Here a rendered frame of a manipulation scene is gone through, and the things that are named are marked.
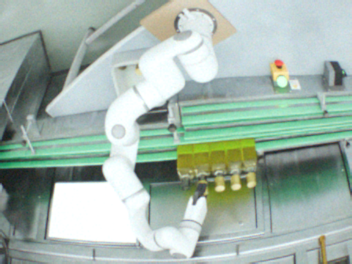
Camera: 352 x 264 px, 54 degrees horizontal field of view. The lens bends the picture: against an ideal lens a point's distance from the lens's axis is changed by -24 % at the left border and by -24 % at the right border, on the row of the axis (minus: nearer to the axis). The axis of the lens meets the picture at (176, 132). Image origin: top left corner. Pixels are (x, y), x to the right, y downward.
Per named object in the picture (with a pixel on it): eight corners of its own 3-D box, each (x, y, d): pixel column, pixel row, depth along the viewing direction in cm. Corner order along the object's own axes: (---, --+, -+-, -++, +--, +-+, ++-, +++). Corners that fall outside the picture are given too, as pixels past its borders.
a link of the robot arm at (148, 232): (148, 184, 126) (187, 238, 126) (126, 196, 135) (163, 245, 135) (130, 196, 120) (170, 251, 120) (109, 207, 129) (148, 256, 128)
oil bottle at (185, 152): (179, 140, 170) (178, 183, 155) (177, 130, 166) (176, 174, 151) (194, 138, 170) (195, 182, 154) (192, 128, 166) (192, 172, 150)
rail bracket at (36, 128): (37, 126, 179) (27, 162, 163) (27, 100, 167) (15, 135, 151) (45, 126, 179) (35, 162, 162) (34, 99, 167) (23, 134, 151)
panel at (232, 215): (55, 184, 178) (48, 242, 153) (53, 180, 176) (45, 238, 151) (259, 170, 168) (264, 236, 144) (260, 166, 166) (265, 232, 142)
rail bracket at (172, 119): (173, 127, 165) (172, 152, 156) (165, 93, 153) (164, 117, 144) (181, 126, 165) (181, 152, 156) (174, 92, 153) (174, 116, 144)
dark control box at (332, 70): (323, 74, 160) (328, 86, 154) (324, 60, 154) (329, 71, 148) (337, 74, 159) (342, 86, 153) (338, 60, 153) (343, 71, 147)
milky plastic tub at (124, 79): (123, 97, 171) (121, 111, 165) (113, 53, 156) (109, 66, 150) (166, 90, 170) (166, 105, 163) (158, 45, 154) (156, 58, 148)
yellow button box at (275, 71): (270, 75, 162) (273, 86, 157) (269, 60, 157) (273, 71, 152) (284, 75, 162) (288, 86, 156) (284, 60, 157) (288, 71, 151)
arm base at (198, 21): (166, 15, 142) (165, 34, 130) (196, 1, 137) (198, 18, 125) (191, 42, 150) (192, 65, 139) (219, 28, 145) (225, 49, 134)
